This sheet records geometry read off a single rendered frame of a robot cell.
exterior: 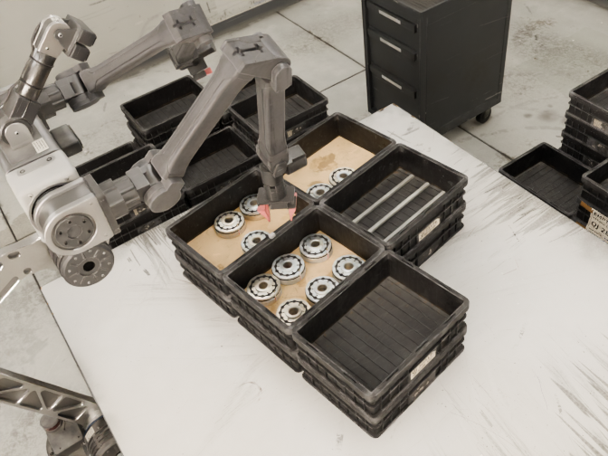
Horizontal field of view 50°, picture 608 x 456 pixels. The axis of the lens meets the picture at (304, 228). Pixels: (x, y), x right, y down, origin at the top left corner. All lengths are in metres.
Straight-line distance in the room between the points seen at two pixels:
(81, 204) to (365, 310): 0.89
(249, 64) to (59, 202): 0.48
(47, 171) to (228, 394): 0.86
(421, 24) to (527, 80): 1.33
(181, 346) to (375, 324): 0.62
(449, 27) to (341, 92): 1.15
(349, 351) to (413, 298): 0.26
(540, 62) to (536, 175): 1.43
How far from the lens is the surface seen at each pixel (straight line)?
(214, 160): 3.23
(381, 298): 1.93
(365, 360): 1.81
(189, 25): 1.71
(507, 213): 2.37
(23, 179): 1.49
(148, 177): 1.46
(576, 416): 1.93
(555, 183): 3.17
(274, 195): 1.76
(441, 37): 3.29
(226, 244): 2.15
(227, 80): 1.31
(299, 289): 1.98
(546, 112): 4.05
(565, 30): 4.85
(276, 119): 1.51
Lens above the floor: 2.35
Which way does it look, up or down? 45 degrees down
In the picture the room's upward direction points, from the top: 10 degrees counter-clockwise
